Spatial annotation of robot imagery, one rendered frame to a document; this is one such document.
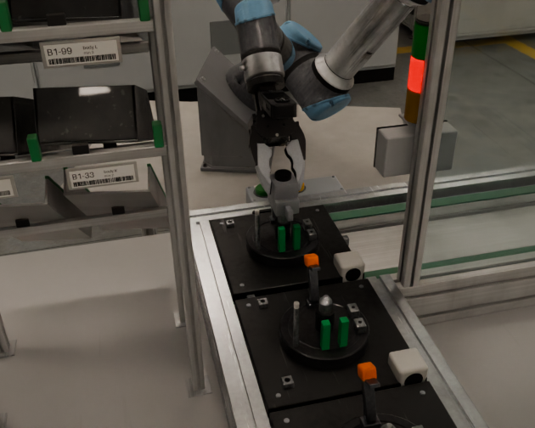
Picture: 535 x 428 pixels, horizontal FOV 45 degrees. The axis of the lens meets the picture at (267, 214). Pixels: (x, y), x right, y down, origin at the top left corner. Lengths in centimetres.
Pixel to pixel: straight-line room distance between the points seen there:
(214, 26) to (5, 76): 131
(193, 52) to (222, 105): 263
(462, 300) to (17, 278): 88
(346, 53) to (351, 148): 36
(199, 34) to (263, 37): 301
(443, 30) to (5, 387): 89
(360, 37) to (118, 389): 92
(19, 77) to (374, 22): 305
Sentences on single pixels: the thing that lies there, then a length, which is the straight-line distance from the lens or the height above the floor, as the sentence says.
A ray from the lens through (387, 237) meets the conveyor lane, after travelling 135.
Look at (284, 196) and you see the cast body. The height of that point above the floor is 109.
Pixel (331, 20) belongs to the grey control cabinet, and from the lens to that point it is 441.
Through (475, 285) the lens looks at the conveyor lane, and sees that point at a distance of 124.
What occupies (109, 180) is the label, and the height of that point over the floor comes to 127.
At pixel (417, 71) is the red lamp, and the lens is 99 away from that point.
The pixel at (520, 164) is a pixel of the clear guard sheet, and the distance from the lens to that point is 113.
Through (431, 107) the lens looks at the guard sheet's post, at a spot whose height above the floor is 130.
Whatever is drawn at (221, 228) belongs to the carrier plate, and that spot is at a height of 97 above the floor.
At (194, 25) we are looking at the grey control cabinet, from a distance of 419.
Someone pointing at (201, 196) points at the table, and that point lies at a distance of 159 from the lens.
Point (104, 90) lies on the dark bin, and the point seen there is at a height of 137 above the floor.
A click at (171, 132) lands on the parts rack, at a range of 82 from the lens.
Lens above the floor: 168
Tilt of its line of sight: 33 degrees down
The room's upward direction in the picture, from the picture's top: 1 degrees counter-clockwise
